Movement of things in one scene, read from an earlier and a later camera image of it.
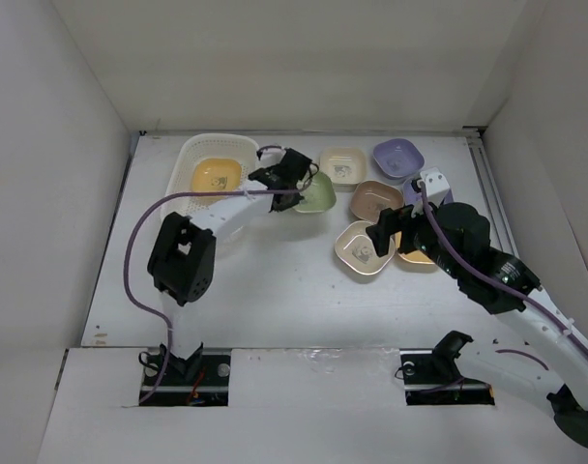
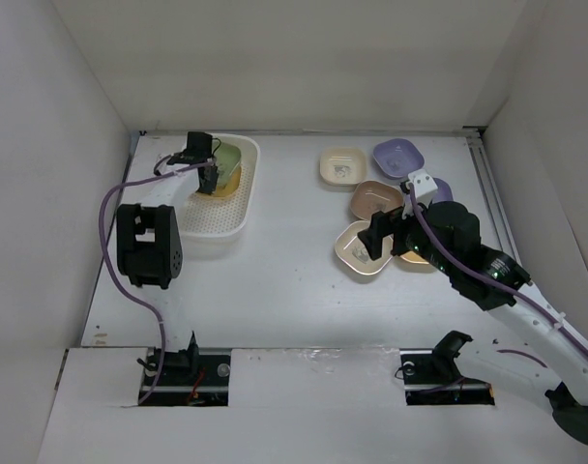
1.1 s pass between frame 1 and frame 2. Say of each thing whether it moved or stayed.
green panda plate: moved
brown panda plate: stayed
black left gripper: moved
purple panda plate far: stayed
